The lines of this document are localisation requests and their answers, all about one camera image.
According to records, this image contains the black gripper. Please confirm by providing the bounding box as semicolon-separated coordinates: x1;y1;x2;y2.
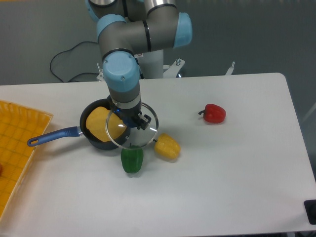
107;96;151;130

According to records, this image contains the glass pot lid blue knob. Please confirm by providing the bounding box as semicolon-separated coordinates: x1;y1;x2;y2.
106;103;159;149

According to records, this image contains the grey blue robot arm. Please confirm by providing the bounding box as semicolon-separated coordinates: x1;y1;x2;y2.
85;0;193;130

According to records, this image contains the yellow bread slice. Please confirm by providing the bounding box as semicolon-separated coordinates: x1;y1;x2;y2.
86;107;127;142

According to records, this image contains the green bell pepper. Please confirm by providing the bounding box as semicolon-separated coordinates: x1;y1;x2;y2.
120;143;144;173

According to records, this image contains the yellow bell pepper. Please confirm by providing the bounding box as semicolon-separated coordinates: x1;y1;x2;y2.
153;133;181;160

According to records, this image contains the red bell pepper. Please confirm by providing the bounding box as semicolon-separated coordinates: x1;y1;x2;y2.
198;104;226;123

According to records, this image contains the yellow plastic basket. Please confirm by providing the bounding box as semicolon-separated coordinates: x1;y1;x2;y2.
0;100;53;219

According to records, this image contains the black device at table edge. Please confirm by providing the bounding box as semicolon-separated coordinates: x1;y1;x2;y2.
304;199;316;225

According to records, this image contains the dark saucepan blue handle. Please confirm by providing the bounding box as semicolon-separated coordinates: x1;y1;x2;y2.
27;99;130;151

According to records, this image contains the black cable on floor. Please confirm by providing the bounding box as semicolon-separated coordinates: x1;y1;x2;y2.
49;40;104;83

